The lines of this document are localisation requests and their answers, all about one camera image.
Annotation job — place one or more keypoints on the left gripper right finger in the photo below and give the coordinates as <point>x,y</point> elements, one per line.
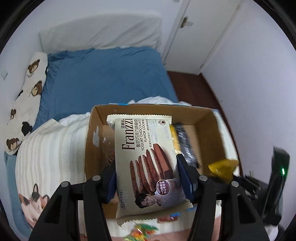
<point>239,219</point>

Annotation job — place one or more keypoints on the blue bed sheet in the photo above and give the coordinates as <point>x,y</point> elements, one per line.
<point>104,81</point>

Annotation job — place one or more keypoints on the bear print pillow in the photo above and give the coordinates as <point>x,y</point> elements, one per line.
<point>26,107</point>

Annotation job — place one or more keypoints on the grey padded headboard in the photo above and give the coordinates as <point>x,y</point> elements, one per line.
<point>104,31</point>

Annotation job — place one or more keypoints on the white door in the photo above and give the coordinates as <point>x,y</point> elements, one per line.
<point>192,47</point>

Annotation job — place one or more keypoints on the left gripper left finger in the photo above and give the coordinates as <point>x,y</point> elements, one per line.
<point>59,219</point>

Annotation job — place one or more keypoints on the cardboard box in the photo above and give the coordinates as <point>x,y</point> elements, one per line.
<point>209,138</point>

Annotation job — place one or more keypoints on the wall socket by bed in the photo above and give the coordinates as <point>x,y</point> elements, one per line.
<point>4,74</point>

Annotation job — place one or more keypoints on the metal door handle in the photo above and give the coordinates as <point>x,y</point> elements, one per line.
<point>185,23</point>

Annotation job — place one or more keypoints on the colourful candy bag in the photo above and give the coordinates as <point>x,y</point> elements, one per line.
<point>141,232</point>

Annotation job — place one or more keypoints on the red white snack packet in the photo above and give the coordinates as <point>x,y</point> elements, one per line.
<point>169,218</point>

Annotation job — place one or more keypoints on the small yellow snack bag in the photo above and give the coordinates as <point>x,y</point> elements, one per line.
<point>223,169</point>

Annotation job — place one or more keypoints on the yellow black snack pack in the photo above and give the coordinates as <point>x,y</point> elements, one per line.
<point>182,144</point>

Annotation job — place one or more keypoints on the Franzzi chocolate cookie pack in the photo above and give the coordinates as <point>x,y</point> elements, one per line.
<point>148,181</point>

